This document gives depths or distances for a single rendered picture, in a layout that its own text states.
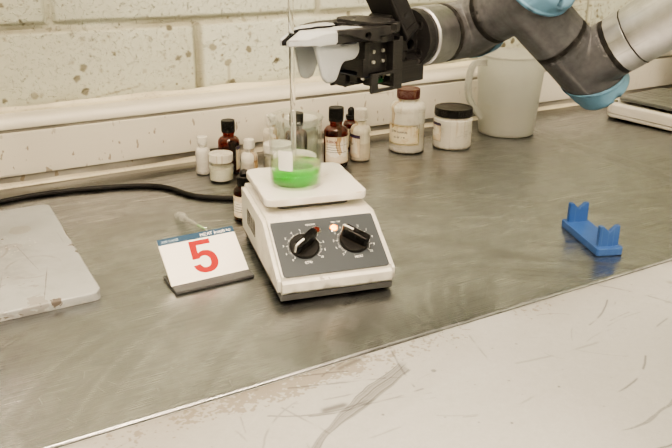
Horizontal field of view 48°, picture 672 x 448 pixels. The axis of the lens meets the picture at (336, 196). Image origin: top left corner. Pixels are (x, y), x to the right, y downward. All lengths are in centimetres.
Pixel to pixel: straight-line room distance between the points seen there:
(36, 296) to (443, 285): 43
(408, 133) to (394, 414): 74
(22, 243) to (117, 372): 32
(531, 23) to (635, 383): 45
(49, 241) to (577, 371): 62
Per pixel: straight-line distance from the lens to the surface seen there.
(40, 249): 96
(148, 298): 83
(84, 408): 67
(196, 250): 87
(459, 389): 68
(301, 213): 84
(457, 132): 133
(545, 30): 98
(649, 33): 99
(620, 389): 71
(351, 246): 82
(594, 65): 101
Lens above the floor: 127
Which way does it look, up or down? 20 degrees down
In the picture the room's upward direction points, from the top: 1 degrees clockwise
